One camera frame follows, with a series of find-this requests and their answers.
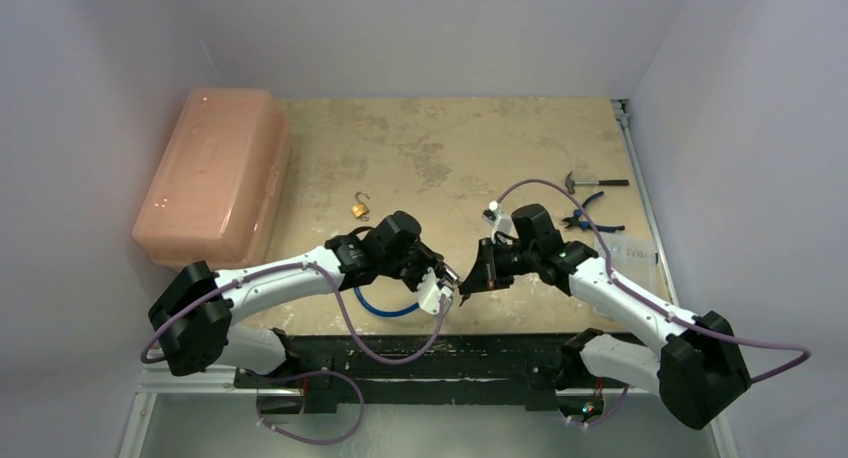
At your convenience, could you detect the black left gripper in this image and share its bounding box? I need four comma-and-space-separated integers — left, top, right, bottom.
380, 243, 446, 298

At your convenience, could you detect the blue cable lock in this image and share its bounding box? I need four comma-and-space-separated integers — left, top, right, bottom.
354, 265, 460, 318

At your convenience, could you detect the brass padlock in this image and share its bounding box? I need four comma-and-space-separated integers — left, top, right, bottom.
351, 191, 370, 222

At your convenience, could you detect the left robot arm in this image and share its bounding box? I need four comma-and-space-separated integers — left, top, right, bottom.
141, 211, 460, 387

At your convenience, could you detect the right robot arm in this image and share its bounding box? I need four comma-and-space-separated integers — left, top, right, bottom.
459, 201, 753, 429

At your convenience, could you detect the pink plastic storage box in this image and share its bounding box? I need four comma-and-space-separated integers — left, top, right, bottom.
132, 87, 290, 270

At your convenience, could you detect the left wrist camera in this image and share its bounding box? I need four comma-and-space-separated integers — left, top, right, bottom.
415, 268, 454, 316

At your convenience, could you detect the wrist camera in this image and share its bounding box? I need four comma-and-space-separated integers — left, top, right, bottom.
481, 200, 515, 243
415, 268, 454, 316

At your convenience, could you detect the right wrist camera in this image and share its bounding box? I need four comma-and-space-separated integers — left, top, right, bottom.
481, 200, 515, 243

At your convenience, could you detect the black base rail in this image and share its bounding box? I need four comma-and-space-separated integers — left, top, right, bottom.
234, 328, 600, 413

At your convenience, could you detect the small black handled hammer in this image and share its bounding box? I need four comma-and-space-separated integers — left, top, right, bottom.
565, 172, 630, 193

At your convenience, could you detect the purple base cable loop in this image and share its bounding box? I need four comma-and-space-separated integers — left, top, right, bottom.
255, 365, 370, 446

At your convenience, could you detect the aluminium frame rail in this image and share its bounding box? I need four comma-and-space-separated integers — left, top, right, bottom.
611, 99, 740, 458

